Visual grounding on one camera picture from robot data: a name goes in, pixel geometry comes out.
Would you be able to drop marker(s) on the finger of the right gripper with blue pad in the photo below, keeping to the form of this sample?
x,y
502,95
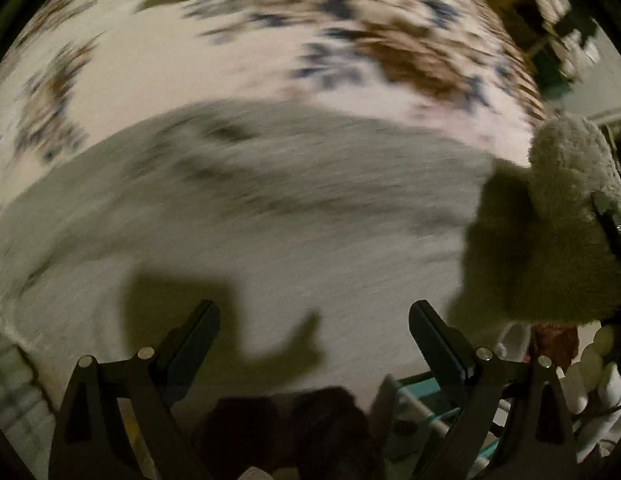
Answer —
x,y
610,221

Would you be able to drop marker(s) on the grey fluffy fleece pants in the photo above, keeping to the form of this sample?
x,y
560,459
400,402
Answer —
x,y
313,231

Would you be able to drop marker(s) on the floral bed blanket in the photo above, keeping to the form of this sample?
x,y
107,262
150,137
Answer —
x,y
82,70

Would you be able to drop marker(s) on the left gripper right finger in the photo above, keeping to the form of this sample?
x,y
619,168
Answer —
x,y
536,441

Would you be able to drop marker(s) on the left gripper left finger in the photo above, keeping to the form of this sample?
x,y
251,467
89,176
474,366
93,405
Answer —
x,y
90,440

